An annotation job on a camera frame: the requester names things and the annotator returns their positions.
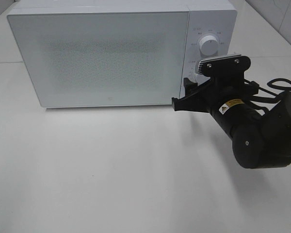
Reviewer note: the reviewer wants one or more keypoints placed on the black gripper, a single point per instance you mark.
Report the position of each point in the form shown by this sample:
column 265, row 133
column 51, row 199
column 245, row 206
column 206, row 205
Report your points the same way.
column 217, row 94

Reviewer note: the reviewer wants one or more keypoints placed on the white timer knob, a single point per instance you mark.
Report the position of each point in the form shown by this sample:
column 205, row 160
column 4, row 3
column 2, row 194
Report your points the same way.
column 198, row 78

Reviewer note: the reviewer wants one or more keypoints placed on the white microwave door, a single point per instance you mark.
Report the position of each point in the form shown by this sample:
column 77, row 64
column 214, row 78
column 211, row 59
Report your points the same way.
column 87, row 60

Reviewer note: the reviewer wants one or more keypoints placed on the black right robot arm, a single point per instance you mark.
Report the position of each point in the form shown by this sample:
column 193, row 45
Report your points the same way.
column 259, row 127

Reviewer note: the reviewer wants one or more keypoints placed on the white upper power knob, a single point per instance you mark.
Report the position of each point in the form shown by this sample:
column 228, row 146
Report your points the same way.
column 208, row 45

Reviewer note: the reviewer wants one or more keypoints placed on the white microwave oven body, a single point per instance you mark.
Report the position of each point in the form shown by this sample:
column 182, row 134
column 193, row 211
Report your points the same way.
column 205, row 17

